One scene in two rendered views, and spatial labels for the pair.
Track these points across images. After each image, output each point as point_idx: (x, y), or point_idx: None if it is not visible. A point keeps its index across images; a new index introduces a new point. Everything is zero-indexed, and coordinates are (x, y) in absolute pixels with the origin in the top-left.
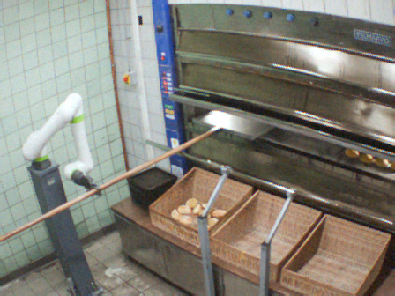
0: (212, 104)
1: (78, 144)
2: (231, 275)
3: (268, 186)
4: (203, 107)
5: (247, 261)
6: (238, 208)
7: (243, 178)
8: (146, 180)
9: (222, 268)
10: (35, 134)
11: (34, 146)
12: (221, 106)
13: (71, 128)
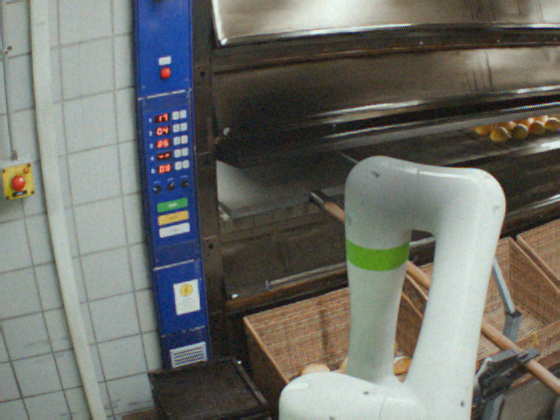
0: (371, 131)
1: (395, 325)
2: (518, 390)
3: (547, 206)
4: (347, 146)
5: (536, 345)
6: (409, 316)
7: (513, 218)
8: (205, 400)
9: (509, 390)
10: (452, 343)
11: (473, 381)
12: (391, 127)
13: (398, 280)
